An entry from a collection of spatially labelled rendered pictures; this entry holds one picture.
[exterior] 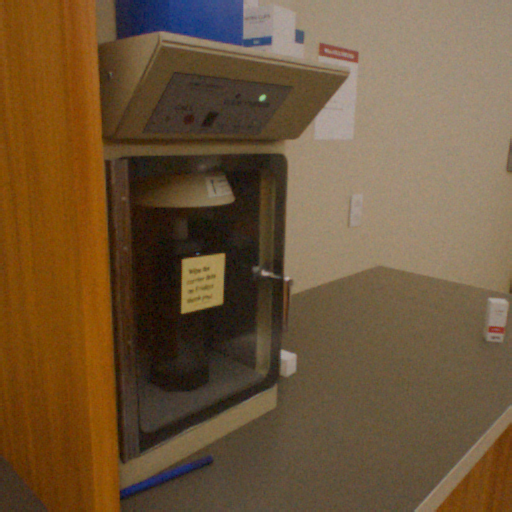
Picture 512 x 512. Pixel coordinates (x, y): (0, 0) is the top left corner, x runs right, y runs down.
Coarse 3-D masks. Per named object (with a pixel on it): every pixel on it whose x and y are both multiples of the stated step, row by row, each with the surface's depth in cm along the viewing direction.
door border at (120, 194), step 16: (128, 176) 59; (112, 192) 57; (128, 192) 59; (128, 208) 59; (128, 224) 60; (112, 240) 59; (128, 240) 60; (128, 256) 61; (128, 272) 61; (128, 288) 61; (128, 304) 62; (128, 320) 62; (128, 336) 63; (128, 352) 63; (128, 368) 64; (128, 384) 64; (128, 400) 65; (128, 416) 65; (128, 432) 66; (128, 448) 66
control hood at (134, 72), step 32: (160, 32) 47; (128, 64) 51; (160, 64) 49; (192, 64) 51; (224, 64) 54; (256, 64) 57; (288, 64) 60; (320, 64) 64; (128, 96) 52; (160, 96) 53; (288, 96) 66; (320, 96) 70; (128, 128) 55; (288, 128) 73
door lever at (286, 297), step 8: (264, 272) 79; (264, 280) 79; (272, 280) 78; (280, 280) 76; (288, 280) 76; (280, 288) 77; (288, 288) 76; (280, 296) 77; (288, 296) 77; (280, 304) 77; (288, 304) 77; (280, 312) 77; (288, 312) 77; (280, 320) 78; (288, 320) 78; (280, 328) 78; (288, 328) 78
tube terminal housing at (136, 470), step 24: (96, 0) 53; (264, 0) 70; (288, 0) 74; (96, 24) 54; (120, 144) 58; (144, 144) 61; (168, 144) 63; (192, 144) 66; (216, 144) 69; (240, 144) 72; (264, 144) 76; (240, 408) 83; (264, 408) 88; (192, 432) 76; (216, 432) 80; (144, 456) 70; (168, 456) 73; (120, 480) 68; (144, 480) 71
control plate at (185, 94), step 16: (176, 80) 52; (192, 80) 53; (208, 80) 55; (224, 80) 56; (176, 96) 54; (192, 96) 56; (208, 96) 57; (224, 96) 59; (256, 96) 62; (272, 96) 64; (160, 112) 55; (176, 112) 57; (192, 112) 58; (208, 112) 60; (224, 112) 61; (240, 112) 63; (256, 112) 65; (272, 112) 67; (160, 128) 57; (176, 128) 59; (192, 128) 61; (208, 128) 62; (224, 128) 64; (240, 128) 66; (256, 128) 68
